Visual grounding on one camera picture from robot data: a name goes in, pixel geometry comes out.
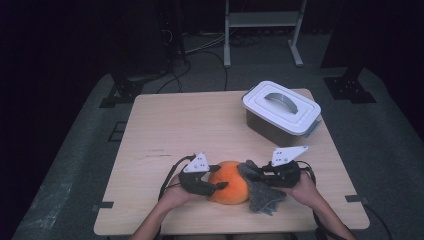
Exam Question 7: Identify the person's right hand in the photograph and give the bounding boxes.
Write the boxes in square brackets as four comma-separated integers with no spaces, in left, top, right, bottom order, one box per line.
[276,173,321,208]

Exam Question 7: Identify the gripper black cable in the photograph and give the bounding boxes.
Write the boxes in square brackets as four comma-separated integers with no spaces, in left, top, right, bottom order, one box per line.
[296,160,393,240]
[158,154,197,201]

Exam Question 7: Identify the black tape strip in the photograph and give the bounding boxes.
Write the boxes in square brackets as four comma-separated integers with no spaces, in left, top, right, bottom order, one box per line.
[91,200,115,213]
[344,194,369,205]

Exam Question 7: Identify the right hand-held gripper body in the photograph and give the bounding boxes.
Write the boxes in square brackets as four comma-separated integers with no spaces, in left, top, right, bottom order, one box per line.
[263,145,309,188]

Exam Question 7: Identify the grey fluffy cloth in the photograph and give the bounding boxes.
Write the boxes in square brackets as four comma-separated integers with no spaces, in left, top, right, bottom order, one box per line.
[237,159,288,216]

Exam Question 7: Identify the white metal stand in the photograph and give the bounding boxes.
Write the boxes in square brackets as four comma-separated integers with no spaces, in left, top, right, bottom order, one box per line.
[223,0,308,69]

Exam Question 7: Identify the orange plush toy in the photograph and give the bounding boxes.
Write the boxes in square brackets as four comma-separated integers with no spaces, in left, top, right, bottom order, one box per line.
[208,160,251,205]

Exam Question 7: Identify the person's left hand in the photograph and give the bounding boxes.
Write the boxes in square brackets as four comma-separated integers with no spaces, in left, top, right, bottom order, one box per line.
[157,176,201,214]

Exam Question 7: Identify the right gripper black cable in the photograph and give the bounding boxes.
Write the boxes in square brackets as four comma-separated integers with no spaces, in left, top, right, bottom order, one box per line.
[296,160,393,240]

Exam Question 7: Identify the black floor cable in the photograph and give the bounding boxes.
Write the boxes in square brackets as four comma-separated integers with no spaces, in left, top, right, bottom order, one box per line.
[156,59,193,94]
[186,49,230,92]

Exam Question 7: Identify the black stand base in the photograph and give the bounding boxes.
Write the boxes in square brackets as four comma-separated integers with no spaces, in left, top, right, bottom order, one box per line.
[323,68,378,104]
[99,76,144,108]

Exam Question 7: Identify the dark equipment rack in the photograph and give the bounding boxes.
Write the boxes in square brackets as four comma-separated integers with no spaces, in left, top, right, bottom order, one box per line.
[159,0,187,64]

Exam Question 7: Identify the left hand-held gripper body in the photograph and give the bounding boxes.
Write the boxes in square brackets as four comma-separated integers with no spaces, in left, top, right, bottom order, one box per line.
[179,152,218,198]

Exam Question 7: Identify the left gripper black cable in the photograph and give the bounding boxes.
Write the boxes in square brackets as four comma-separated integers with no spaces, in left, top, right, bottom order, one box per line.
[158,154,197,201]

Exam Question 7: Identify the grey plastic storage box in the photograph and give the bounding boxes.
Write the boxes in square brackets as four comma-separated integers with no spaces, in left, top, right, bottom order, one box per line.
[245,108,323,150]

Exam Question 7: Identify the white floor cables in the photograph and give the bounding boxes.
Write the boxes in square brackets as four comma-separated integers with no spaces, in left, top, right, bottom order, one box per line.
[184,33,228,56]

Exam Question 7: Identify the white lid with grey handle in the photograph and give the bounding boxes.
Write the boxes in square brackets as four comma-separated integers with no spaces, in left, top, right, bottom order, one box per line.
[242,80,322,137]

